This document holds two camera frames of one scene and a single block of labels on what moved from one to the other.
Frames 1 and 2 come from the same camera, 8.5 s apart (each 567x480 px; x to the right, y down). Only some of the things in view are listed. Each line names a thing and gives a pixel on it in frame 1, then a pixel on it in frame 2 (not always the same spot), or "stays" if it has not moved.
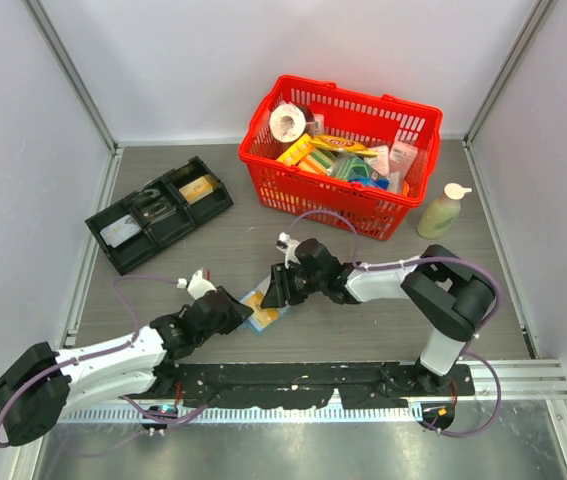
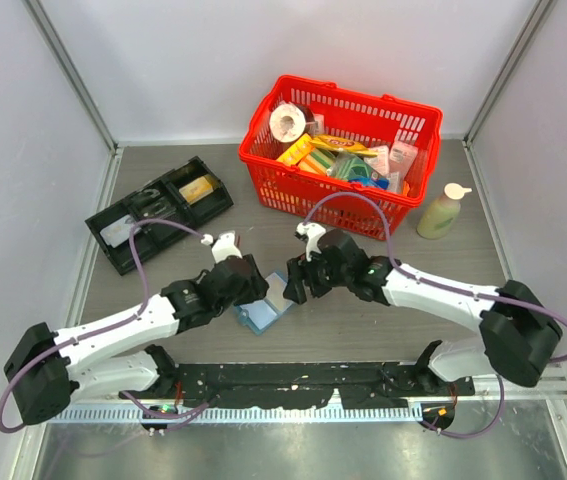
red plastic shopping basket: (356, 158) stays
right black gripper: (280, 292) to (301, 268)
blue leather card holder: (261, 318) stays
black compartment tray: (137, 226) stays
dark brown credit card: (158, 210) stays
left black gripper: (237, 314) to (256, 286)
